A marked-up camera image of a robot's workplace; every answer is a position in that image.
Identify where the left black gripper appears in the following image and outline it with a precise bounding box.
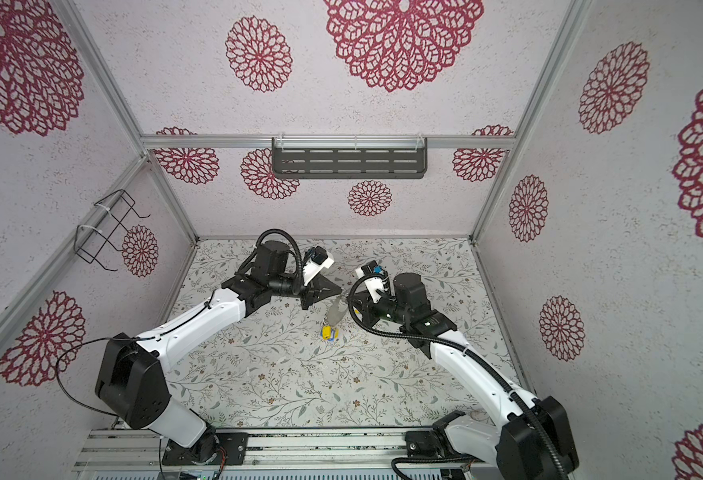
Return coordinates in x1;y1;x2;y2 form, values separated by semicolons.
270;273;342;310

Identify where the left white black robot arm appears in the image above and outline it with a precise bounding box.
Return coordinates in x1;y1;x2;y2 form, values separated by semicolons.
94;229;341;465

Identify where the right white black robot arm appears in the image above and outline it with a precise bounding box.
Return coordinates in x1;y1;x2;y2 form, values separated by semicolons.
347;269;579;479

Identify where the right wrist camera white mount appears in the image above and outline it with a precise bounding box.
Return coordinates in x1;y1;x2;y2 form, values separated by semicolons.
355;260;391;303

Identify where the right black corrugated cable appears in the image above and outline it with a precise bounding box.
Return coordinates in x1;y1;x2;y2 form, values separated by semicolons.
346;274;571;480

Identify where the black slotted wall shelf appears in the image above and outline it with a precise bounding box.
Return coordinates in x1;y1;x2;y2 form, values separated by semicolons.
271;137;429;180

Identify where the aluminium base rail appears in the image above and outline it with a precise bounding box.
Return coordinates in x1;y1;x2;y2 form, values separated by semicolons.
72;426;447;479

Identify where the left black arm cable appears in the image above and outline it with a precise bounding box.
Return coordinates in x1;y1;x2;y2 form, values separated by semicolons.
54;335;142;418

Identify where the black wire wall rack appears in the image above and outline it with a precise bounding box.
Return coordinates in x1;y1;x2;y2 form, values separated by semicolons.
72;189;150;272

